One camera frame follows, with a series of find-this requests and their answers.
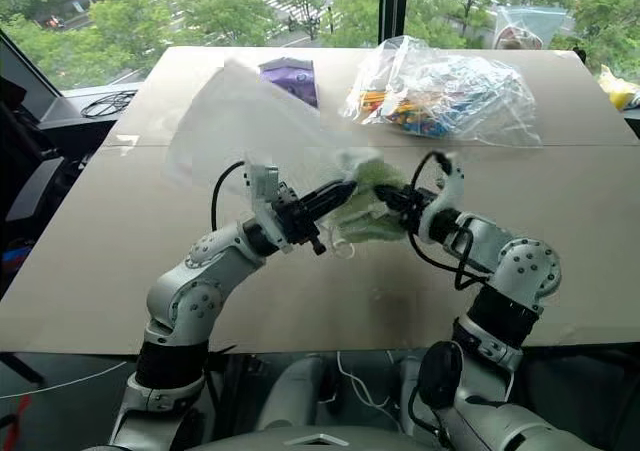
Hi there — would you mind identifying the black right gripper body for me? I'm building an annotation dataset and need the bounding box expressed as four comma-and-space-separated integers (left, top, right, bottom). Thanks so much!
394, 185, 437, 233

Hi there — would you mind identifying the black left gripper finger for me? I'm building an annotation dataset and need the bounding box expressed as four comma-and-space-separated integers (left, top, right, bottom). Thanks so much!
300, 181, 358, 207
305, 190, 353, 220

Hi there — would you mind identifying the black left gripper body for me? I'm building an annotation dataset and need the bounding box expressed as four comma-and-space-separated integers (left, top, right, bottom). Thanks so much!
272, 182, 327, 258

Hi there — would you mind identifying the light green towel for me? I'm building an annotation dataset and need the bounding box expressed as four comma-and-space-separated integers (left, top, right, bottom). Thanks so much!
327, 163, 412, 246

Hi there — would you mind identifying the translucent white drawstring bag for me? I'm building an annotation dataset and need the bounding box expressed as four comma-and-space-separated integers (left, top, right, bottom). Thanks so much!
164, 56, 387, 213

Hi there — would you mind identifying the clear bag of colourful items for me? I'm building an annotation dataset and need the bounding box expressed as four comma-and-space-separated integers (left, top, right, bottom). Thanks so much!
339, 35, 545, 148

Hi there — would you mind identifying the clear plastic bag with contents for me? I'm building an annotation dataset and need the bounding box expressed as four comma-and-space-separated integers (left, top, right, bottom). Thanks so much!
492, 4, 577, 52

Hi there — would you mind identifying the yellow plastic bag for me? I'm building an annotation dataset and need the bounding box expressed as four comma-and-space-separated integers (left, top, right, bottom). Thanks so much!
596, 64, 640, 112

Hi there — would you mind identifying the purple snack packet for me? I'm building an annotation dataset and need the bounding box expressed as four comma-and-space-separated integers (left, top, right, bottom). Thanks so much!
257, 57, 322, 110

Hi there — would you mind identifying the black round disc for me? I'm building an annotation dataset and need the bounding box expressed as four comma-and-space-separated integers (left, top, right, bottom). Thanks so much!
417, 340, 466, 413

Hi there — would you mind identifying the silver robot torso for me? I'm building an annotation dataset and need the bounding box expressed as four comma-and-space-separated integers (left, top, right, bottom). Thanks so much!
199, 353, 454, 451

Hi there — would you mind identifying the black side ledge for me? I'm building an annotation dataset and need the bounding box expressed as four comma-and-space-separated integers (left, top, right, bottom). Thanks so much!
37, 88, 142, 172

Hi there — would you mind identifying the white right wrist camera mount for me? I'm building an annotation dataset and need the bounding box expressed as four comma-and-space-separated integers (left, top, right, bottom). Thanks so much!
417, 151, 467, 245

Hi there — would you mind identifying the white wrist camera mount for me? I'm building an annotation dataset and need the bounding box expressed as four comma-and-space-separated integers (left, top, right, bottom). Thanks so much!
417, 151, 467, 245
243, 160, 294, 251

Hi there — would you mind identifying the white bag drawstring cord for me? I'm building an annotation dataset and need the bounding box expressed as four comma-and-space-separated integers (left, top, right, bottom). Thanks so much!
319, 223, 357, 261

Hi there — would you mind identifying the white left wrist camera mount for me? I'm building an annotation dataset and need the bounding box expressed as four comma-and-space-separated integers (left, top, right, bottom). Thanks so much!
243, 160, 294, 251

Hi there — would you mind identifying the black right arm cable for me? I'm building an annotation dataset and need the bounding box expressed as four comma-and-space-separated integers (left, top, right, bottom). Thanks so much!
405, 151, 497, 292

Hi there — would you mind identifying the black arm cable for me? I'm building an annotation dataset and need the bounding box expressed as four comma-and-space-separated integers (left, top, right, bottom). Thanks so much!
210, 160, 247, 233
405, 151, 497, 292

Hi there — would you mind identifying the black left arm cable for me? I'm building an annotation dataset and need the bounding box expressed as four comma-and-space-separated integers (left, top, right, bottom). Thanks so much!
210, 160, 247, 233

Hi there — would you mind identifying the thin white wire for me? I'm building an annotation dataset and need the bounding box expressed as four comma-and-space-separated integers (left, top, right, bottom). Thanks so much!
334, 350, 397, 423

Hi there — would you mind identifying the black window post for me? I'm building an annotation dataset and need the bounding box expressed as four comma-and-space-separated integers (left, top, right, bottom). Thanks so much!
378, 0, 410, 43

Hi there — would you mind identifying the coiled black cable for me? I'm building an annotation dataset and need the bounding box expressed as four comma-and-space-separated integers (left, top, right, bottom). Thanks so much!
79, 89, 139, 120

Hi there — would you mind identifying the black equipment frame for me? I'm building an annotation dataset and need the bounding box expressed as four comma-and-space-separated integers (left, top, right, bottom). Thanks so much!
0, 73, 67, 225

